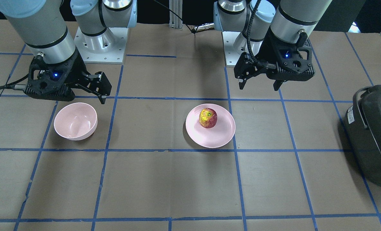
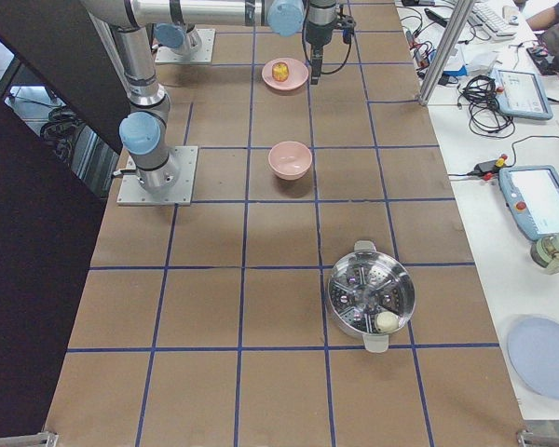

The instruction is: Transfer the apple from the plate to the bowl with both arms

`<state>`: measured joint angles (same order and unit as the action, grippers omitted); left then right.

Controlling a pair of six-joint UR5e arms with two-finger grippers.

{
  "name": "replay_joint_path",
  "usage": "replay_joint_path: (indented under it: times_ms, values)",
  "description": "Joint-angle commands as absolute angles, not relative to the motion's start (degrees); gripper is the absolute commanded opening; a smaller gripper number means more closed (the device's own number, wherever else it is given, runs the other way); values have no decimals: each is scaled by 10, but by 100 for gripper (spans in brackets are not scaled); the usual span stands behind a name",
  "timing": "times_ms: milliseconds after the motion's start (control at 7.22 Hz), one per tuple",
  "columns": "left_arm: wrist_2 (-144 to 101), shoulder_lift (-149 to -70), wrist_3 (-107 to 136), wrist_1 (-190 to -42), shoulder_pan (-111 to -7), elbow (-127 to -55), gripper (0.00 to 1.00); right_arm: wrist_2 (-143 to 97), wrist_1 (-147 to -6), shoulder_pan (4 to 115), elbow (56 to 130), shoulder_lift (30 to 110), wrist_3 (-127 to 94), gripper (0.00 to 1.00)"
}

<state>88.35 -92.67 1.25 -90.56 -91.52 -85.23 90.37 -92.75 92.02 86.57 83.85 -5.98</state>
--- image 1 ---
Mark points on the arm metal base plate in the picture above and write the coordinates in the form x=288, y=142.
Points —
x=108, y=48
x=234, y=44

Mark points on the pink bowl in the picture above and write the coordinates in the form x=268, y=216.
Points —
x=76, y=121

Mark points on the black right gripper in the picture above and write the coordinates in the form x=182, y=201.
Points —
x=77, y=70

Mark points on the dark grey rice cooker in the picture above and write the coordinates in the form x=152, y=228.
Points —
x=363, y=125

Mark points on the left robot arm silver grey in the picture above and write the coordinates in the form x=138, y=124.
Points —
x=257, y=18

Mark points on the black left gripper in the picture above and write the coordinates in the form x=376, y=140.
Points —
x=266, y=50

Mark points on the pink plate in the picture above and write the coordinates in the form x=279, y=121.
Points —
x=214, y=137

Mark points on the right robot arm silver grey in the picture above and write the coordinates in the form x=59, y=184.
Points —
x=41, y=26

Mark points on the aluminium extrusion post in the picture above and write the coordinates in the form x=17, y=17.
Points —
x=175, y=7

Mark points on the red yellow apple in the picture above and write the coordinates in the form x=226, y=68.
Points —
x=208, y=118

